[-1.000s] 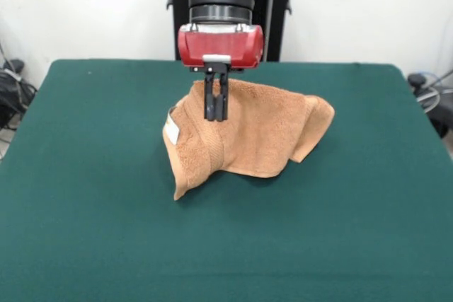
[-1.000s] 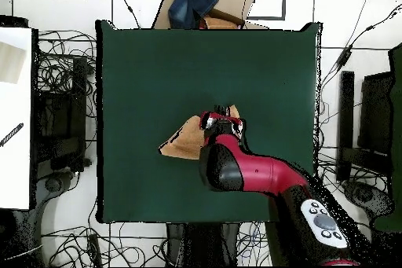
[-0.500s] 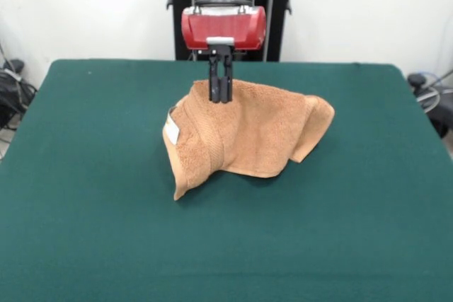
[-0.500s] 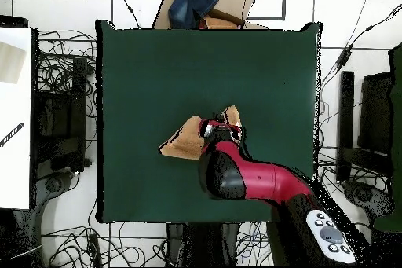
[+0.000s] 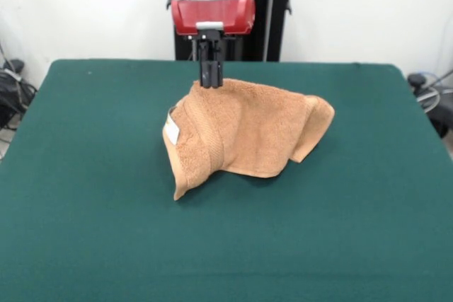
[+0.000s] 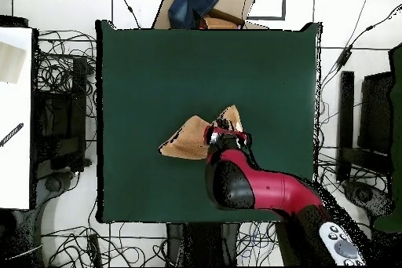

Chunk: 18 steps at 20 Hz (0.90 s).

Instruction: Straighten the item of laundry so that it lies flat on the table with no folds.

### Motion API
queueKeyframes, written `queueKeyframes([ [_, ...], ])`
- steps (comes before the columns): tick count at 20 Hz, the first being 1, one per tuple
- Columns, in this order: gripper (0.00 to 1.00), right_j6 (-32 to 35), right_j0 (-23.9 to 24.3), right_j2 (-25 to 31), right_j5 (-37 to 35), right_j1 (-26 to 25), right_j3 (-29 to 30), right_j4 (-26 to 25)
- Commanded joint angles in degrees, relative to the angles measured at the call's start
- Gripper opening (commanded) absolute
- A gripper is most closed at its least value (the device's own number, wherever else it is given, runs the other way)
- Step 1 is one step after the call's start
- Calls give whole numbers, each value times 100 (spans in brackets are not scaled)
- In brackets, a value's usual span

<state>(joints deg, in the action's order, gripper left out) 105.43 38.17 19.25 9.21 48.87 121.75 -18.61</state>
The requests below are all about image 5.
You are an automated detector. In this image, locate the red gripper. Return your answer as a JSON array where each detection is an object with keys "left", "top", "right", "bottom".
[{"left": 171, "top": 0, "right": 257, "bottom": 90}]

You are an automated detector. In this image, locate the peach terry towel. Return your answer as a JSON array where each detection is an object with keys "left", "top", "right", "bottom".
[{"left": 162, "top": 78, "right": 336, "bottom": 202}]

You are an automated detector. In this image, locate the dark green table cloth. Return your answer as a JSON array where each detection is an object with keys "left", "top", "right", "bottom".
[{"left": 0, "top": 59, "right": 453, "bottom": 302}]

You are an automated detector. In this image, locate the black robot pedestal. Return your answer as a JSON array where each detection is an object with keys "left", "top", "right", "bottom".
[{"left": 164, "top": 0, "right": 309, "bottom": 62}]

